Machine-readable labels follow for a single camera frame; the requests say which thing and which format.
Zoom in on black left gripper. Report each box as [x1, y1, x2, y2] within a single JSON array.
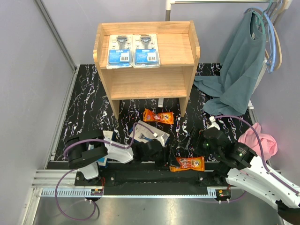
[[142, 144, 180, 169]]

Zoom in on orange razor pack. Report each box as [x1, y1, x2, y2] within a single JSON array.
[[169, 156, 205, 172], [143, 109, 174, 124]]

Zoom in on blue Harry's razor box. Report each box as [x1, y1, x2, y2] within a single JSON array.
[[88, 130, 117, 167]]

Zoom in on Gillette razor blister pack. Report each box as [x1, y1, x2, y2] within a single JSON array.
[[106, 35, 133, 69]]

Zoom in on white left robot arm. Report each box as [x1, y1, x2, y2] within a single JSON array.
[[63, 130, 169, 186]]

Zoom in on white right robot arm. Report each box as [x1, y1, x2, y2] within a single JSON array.
[[191, 127, 300, 225]]

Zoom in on wooden two-tier shelf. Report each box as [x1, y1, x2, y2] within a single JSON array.
[[93, 21, 200, 118]]

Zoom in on pink cloth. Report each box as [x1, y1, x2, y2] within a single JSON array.
[[238, 122, 278, 161]]

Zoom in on white Harry's razor box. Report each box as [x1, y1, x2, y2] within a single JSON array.
[[129, 121, 170, 146]]

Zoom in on small white bottle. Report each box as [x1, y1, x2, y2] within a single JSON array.
[[157, 98, 164, 108]]

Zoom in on teal blue t-shirt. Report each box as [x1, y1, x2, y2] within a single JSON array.
[[194, 10, 266, 116]]

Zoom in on blue plastic hanger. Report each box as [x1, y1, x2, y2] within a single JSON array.
[[246, 7, 282, 74]]

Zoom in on metal clothes rack bar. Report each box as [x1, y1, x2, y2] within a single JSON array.
[[165, 0, 275, 21]]

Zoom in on green plastic hanger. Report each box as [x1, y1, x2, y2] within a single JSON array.
[[252, 0, 275, 37]]

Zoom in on beige wooden hanger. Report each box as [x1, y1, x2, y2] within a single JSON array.
[[265, 0, 292, 72]]

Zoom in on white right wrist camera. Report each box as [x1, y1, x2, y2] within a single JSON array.
[[207, 116, 220, 131]]

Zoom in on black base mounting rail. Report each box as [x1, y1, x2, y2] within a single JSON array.
[[75, 162, 228, 197]]

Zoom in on aluminium corner frame profile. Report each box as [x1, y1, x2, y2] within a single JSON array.
[[34, 0, 77, 71]]

